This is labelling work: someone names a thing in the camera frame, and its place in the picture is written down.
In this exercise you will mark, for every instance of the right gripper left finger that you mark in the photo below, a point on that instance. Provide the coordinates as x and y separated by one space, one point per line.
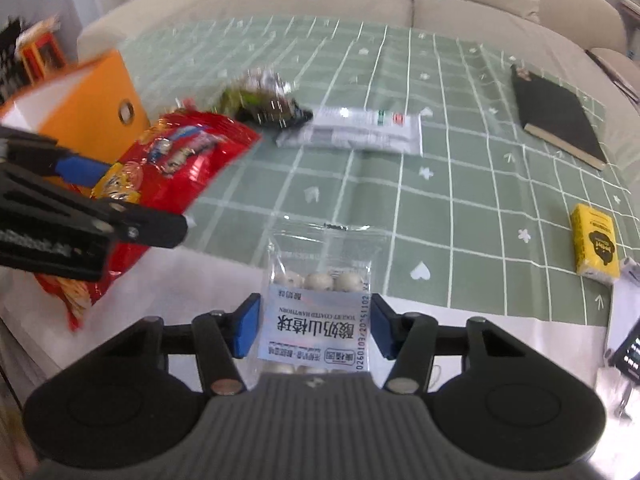
141 392

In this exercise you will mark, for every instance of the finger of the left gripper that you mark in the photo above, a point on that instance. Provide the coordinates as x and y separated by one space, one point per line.
43 156
136 224

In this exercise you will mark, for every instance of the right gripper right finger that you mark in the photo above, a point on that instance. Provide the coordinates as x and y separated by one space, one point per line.
489 394

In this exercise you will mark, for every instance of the red fries snack bag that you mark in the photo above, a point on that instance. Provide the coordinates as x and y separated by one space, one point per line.
77 296

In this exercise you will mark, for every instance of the black green snack bag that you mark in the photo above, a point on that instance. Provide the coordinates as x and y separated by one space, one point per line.
264 108

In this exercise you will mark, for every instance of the clear cake snack pack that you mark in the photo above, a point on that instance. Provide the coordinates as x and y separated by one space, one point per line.
261 79

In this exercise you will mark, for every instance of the yogurt hawthorn balls pack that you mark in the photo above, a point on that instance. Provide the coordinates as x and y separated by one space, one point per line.
316 304

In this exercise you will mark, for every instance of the silver white sachet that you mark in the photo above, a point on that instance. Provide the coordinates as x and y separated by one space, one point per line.
357 130

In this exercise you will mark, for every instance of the orange cardboard box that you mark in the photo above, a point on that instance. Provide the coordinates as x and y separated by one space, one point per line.
91 108

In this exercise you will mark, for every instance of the red orange stool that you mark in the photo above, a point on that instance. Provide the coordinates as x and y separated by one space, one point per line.
41 56

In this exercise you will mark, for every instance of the phone on white stand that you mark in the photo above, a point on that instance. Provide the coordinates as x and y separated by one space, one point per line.
618 379

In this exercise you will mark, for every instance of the yellow tissue pack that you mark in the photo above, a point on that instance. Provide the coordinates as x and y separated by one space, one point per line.
594 241

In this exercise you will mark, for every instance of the green checked tablecloth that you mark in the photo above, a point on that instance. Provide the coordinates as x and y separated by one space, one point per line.
479 220

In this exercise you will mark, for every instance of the black notebook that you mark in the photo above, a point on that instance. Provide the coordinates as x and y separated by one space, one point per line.
555 115

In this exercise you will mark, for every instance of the dark book on sofa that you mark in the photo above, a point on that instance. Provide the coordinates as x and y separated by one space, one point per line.
622 71

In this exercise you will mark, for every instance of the beige sofa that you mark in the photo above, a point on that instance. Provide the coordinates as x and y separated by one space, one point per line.
558 42

